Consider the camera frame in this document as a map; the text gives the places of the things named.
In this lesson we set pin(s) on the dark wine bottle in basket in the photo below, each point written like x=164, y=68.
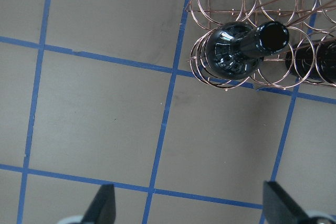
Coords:
x=234, y=51

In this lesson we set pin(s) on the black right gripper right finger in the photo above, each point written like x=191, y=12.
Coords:
x=279, y=207

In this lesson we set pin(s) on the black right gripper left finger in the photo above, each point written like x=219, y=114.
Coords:
x=102, y=208

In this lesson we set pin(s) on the copper wire wine basket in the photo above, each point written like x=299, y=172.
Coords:
x=306, y=21

